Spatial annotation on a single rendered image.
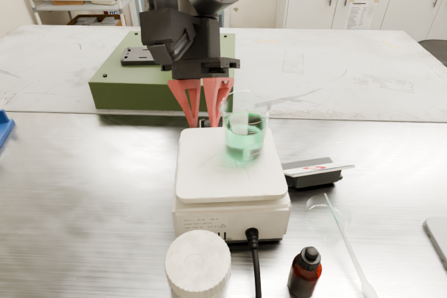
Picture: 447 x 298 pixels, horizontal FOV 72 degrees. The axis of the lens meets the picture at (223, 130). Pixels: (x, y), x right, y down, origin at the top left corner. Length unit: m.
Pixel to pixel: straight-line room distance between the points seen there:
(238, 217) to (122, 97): 0.36
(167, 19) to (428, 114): 0.52
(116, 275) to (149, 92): 0.33
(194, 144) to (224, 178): 0.07
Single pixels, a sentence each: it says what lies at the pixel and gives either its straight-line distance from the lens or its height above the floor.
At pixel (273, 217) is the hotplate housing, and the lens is 0.35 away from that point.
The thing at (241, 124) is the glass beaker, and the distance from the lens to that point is 0.31.
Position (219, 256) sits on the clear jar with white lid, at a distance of 0.29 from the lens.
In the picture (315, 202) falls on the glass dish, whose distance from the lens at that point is 0.44.
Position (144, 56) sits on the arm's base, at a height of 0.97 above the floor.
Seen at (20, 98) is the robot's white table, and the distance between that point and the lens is 0.76.
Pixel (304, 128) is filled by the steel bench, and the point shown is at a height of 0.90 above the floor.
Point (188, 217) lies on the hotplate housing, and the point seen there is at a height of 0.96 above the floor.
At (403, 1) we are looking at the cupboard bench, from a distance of 3.02.
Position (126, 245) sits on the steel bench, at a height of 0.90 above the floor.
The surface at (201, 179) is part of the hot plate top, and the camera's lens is 0.34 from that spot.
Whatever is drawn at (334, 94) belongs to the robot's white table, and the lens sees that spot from 0.69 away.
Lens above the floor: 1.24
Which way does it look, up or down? 38 degrees down
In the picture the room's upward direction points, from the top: straight up
